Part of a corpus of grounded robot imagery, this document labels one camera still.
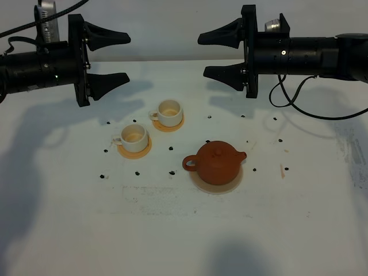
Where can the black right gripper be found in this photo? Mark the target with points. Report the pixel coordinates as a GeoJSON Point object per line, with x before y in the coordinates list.
{"type": "Point", "coordinates": [262, 52]}

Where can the beige round teapot coaster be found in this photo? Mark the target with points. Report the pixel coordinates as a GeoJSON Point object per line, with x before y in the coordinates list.
{"type": "Point", "coordinates": [216, 189]}

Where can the orange coaster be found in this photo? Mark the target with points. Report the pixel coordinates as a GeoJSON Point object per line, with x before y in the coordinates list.
{"type": "Point", "coordinates": [135, 155]}
{"type": "Point", "coordinates": [163, 128]}

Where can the white teacup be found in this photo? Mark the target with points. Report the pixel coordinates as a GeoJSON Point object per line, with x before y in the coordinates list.
{"type": "Point", "coordinates": [133, 138]}
{"type": "Point", "coordinates": [169, 113]}

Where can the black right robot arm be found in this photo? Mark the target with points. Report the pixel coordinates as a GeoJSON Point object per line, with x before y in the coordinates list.
{"type": "Point", "coordinates": [343, 57]}

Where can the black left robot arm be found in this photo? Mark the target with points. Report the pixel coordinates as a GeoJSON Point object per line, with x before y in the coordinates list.
{"type": "Point", "coordinates": [19, 71]}

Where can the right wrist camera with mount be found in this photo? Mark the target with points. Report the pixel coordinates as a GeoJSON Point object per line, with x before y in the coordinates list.
{"type": "Point", "coordinates": [279, 25]}

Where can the white teacup far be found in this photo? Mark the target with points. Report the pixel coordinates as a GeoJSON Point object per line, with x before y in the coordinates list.
{"type": "Point", "coordinates": [169, 113]}

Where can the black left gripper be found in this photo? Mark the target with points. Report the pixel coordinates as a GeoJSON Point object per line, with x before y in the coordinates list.
{"type": "Point", "coordinates": [63, 63]}

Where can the brown clay teapot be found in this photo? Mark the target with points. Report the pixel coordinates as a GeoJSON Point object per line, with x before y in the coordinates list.
{"type": "Point", "coordinates": [216, 163]}

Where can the orange coaster far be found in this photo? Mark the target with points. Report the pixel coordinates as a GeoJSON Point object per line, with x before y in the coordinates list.
{"type": "Point", "coordinates": [163, 128]}

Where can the white teacup near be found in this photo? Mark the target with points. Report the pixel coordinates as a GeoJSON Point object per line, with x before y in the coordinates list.
{"type": "Point", "coordinates": [133, 138]}

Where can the orange coaster near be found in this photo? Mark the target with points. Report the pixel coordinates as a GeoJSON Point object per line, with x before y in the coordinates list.
{"type": "Point", "coordinates": [135, 155]}

